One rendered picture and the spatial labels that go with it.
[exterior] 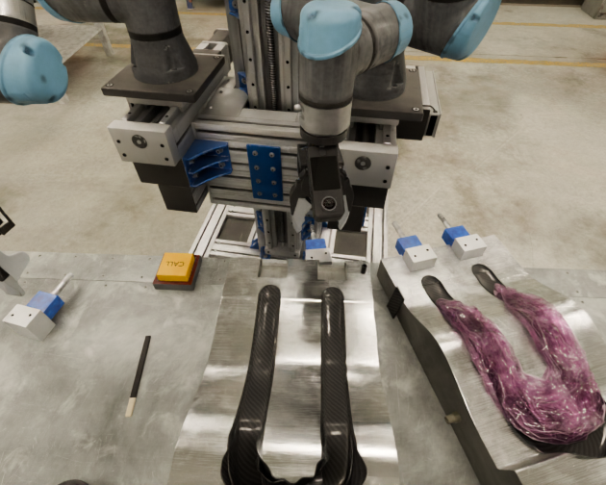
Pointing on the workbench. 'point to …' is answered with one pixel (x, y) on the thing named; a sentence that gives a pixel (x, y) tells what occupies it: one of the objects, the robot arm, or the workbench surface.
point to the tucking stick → (138, 377)
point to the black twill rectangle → (395, 302)
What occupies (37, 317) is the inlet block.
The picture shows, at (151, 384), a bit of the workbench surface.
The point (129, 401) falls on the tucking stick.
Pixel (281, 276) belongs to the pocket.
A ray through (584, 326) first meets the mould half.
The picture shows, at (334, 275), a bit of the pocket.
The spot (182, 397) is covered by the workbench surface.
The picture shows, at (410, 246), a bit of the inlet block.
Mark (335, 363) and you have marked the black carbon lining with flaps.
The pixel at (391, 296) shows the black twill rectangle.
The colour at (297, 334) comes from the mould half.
